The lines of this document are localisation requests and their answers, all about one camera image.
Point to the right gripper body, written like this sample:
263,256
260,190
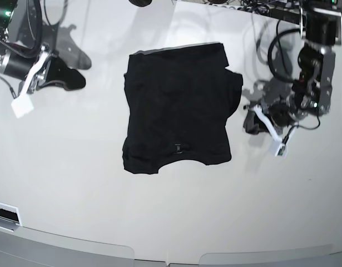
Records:
37,74

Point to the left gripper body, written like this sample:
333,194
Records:
282,111

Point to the black t-shirt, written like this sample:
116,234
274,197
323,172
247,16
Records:
179,101

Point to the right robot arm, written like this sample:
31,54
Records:
41,44

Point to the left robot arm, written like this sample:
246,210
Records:
320,27

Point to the white slotted table fixture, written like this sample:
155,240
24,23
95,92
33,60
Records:
10,218

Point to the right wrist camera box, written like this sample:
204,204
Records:
22,105

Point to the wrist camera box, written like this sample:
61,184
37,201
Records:
279,146
22,105

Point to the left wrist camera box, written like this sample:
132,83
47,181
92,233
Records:
279,146

